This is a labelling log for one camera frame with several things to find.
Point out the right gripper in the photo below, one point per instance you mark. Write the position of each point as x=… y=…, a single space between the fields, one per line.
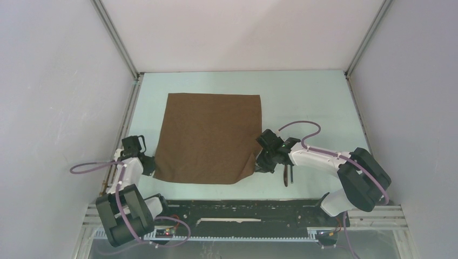
x=262 y=166

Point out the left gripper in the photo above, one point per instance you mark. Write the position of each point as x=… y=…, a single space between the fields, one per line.
x=151 y=166

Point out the brown cloth napkin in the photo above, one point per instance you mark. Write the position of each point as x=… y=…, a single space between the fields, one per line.
x=208 y=138

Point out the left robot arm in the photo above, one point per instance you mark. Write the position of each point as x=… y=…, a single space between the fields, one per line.
x=125 y=215

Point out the left controller board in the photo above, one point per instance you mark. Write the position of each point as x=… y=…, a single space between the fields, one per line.
x=165 y=233

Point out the controller board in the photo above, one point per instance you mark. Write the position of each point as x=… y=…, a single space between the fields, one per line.
x=165 y=233
x=326 y=234

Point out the right controller board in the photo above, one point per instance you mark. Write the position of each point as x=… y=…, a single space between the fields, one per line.
x=326 y=234

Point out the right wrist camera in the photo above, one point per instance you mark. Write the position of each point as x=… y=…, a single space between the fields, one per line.
x=268 y=140

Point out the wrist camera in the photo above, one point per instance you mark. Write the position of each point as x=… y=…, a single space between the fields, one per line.
x=133 y=146
x=268 y=140

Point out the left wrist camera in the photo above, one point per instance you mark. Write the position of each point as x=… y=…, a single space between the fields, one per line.
x=133 y=146

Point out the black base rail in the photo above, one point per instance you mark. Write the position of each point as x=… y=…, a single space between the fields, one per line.
x=254 y=218

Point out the white cable duct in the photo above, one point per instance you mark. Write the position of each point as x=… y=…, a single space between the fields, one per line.
x=310 y=236

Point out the left aluminium frame post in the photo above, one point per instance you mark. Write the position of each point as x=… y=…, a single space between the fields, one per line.
x=115 y=36

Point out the aluminium frame post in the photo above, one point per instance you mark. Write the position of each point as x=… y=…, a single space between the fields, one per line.
x=380 y=15
x=115 y=36

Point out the right aluminium frame post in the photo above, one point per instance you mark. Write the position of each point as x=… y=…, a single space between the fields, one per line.
x=380 y=15

